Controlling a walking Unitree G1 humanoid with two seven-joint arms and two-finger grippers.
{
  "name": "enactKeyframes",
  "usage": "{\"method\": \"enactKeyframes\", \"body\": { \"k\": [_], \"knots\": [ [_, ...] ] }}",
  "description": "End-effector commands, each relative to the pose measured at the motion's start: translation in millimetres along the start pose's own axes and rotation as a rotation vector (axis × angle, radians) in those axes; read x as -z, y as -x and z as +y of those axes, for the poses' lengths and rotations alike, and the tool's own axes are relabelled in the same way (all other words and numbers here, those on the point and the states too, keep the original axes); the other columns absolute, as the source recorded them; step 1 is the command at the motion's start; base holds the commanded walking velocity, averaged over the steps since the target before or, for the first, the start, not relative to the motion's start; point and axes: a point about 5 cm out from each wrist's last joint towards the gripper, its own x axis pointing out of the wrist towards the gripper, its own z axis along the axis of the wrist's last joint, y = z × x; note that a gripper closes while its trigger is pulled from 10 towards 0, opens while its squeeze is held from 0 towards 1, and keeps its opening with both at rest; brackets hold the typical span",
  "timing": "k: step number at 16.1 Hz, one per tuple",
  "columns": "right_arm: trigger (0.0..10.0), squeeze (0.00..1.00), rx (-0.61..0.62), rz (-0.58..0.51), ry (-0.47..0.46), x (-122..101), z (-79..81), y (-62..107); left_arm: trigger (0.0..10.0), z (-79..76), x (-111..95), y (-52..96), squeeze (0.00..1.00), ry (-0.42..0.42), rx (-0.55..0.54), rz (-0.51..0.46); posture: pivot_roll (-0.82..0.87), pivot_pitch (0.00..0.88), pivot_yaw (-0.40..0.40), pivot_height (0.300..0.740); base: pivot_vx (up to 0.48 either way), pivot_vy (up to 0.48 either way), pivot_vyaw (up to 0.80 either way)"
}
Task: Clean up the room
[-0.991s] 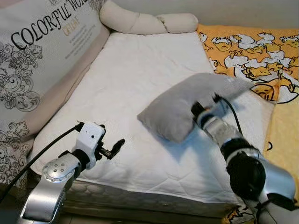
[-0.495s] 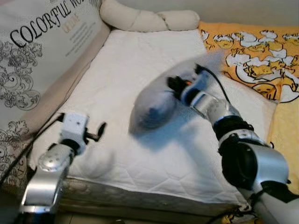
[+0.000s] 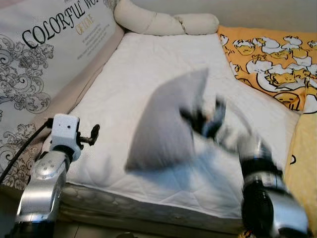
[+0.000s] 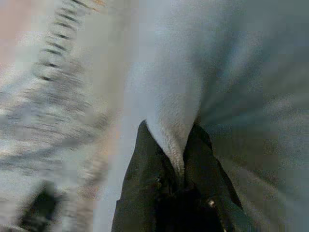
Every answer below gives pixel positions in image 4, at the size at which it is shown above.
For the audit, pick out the light grey cloth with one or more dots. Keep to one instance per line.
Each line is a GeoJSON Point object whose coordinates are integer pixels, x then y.
{"type": "Point", "coordinates": [169, 96]}

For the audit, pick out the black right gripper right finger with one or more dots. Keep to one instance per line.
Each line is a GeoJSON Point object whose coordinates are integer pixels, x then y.
{"type": "Point", "coordinates": [205, 169]}

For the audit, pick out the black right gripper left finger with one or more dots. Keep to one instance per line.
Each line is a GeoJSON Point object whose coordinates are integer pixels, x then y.
{"type": "Point", "coordinates": [142, 183]}

